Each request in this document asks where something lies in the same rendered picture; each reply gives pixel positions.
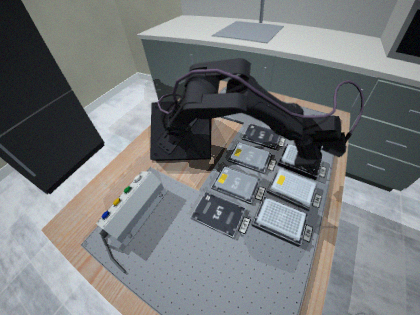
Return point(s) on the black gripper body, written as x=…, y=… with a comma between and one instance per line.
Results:
x=301, y=160

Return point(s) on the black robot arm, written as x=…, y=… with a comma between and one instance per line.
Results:
x=202, y=101

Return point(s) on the white button panel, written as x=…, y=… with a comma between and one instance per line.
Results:
x=131, y=209

